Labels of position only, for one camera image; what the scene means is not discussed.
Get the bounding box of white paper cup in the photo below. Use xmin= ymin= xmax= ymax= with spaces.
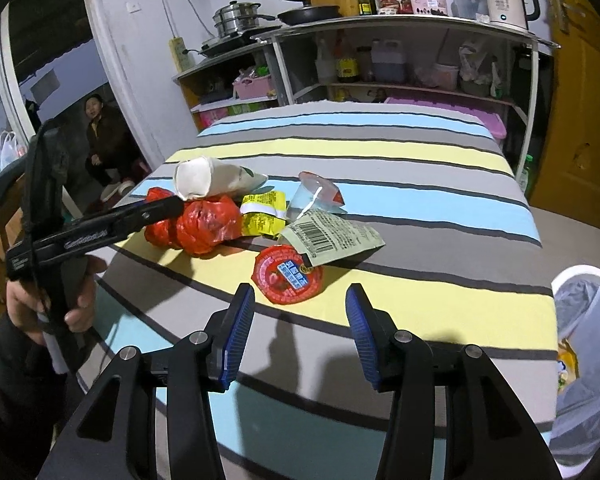
xmin=173 ymin=156 xmax=268 ymax=200

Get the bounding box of induction cooker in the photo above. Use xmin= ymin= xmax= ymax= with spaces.
xmin=187 ymin=24 xmax=280 ymax=58

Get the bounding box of white metal shelf rack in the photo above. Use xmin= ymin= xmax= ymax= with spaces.
xmin=254 ymin=14 xmax=559 ymax=179

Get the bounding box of grey bin liner bag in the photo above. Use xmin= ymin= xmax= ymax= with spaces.
xmin=552 ymin=274 xmax=600 ymax=461

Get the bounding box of yellow wooden door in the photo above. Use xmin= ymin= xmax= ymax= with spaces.
xmin=531 ymin=0 xmax=600 ymax=229

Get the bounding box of pink lid storage box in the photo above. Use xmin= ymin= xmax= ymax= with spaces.
xmin=385 ymin=96 xmax=507 ymax=141

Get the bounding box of grey barcode packet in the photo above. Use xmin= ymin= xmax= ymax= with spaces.
xmin=280 ymin=209 xmax=385 ymax=268

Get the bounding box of seated person in background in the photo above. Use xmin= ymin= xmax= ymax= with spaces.
xmin=84 ymin=94 xmax=145 ymax=203

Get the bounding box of wooden side shelf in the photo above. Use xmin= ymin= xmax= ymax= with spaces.
xmin=173 ymin=44 xmax=287 ymax=131

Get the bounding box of clear plastic container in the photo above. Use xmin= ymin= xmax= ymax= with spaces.
xmin=450 ymin=0 xmax=489 ymax=23

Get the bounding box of green bottle on floor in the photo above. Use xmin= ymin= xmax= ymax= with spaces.
xmin=518 ymin=154 xmax=535 ymax=197

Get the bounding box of blue liquid jug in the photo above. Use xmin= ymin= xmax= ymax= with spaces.
xmin=370 ymin=39 xmax=407 ymax=84

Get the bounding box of pink utensil holder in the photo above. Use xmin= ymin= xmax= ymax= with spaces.
xmin=411 ymin=0 xmax=448 ymax=15

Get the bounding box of yellow red barcode wrapper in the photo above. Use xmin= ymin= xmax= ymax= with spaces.
xmin=240 ymin=191 xmax=287 ymax=237

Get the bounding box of clear plastic cup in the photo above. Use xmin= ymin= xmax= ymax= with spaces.
xmin=287 ymin=171 xmax=344 ymax=222

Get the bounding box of steel steamer pot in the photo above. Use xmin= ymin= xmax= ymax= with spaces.
xmin=213 ymin=0 xmax=276 ymax=38

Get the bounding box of red round lid cup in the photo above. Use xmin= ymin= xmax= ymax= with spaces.
xmin=251 ymin=245 xmax=323 ymax=304

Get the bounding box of pink basket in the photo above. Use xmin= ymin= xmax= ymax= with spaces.
xmin=233 ymin=75 xmax=276 ymax=100

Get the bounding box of operator left hand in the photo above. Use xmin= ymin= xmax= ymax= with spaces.
xmin=6 ymin=256 xmax=107 ymax=346

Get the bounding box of red lid jar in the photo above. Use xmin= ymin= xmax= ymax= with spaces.
xmin=378 ymin=0 xmax=400 ymax=15

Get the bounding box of wall power strip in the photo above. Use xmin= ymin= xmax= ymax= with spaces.
xmin=169 ymin=37 xmax=194 ymax=73

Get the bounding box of striped tablecloth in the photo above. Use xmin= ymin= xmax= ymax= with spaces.
xmin=80 ymin=102 xmax=557 ymax=479

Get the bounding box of white trash bin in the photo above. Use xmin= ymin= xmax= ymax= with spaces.
xmin=549 ymin=263 xmax=600 ymax=476

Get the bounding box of red plastic bag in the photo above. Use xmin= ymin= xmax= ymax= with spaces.
xmin=144 ymin=195 xmax=242 ymax=257

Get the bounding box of black frying pan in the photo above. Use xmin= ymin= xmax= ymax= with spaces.
xmin=277 ymin=0 xmax=342 ymax=26

